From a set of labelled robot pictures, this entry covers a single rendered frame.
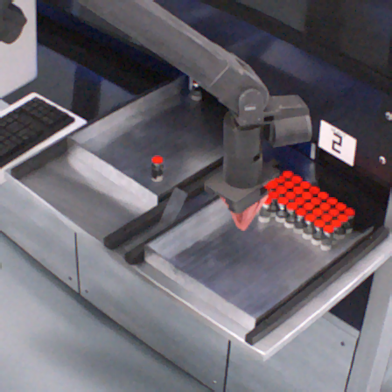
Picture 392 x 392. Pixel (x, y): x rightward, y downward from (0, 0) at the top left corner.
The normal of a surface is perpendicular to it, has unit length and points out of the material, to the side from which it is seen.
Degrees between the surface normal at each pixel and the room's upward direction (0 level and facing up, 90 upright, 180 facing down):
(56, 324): 0
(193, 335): 90
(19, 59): 90
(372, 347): 90
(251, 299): 0
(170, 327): 90
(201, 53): 81
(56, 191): 0
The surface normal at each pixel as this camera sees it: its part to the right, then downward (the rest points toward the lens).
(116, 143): 0.04, -0.78
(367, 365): -0.69, 0.43
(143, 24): 0.24, 0.58
